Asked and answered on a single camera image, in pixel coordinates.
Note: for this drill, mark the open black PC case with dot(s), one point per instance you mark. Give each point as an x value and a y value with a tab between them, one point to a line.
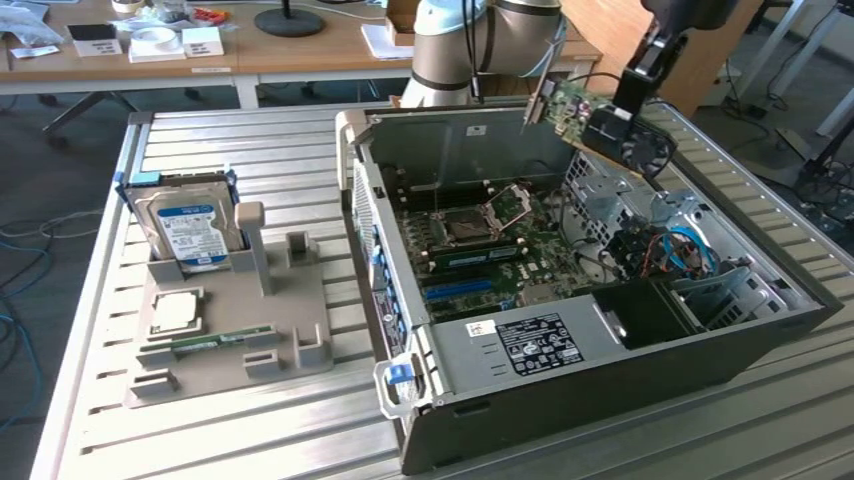
601	360

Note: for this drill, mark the orange small parts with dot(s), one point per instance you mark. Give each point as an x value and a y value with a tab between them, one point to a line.
213	17

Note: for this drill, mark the blue expansion slot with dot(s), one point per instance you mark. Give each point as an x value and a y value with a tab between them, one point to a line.
461	290

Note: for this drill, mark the clear plastic bag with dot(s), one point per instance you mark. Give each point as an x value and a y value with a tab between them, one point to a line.
27	25

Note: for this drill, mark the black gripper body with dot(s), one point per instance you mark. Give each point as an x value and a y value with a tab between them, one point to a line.
694	12

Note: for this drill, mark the grey power supply unit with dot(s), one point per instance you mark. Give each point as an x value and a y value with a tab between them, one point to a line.
521	345

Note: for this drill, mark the white label card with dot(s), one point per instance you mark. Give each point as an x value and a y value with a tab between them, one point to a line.
34	52

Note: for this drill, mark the blue case latch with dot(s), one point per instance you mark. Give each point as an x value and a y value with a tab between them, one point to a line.
398	376

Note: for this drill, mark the grey parts rack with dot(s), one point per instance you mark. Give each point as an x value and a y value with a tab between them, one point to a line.
267	310

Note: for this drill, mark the white tape roll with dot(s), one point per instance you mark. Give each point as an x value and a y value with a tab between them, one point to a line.
158	39

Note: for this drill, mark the black round lamp base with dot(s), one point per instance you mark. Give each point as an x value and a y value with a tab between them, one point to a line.
290	22

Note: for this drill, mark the wooden cabinet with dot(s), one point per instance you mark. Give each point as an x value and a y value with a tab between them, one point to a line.
614	35

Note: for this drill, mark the CPU socket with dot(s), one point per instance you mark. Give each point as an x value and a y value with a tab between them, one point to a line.
470	225

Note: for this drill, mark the green graphics card with fan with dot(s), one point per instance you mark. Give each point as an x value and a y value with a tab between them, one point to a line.
601	127

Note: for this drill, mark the green RAM stick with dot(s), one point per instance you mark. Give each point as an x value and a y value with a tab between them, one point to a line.
214	341
481	256

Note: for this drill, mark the metal socket cover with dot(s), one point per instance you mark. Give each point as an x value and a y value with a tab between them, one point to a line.
510	205

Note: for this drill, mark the silver CPU chip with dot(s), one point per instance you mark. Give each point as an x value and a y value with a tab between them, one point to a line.
175	312

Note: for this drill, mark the flat white box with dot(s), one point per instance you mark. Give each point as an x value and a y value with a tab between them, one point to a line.
157	56

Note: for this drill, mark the cardboard box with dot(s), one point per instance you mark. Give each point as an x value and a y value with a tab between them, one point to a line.
401	27

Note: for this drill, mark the black and white box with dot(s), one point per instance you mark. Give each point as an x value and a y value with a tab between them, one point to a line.
95	40

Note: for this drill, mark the small white box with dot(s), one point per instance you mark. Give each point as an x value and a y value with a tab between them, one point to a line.
203	42

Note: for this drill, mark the hard disk with blue label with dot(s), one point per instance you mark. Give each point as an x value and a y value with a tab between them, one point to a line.
190	225

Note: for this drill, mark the white paper stack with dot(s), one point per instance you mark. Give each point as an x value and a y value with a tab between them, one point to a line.
381	45

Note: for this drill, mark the wooden desk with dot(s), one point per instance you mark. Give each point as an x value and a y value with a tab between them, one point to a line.
281	55

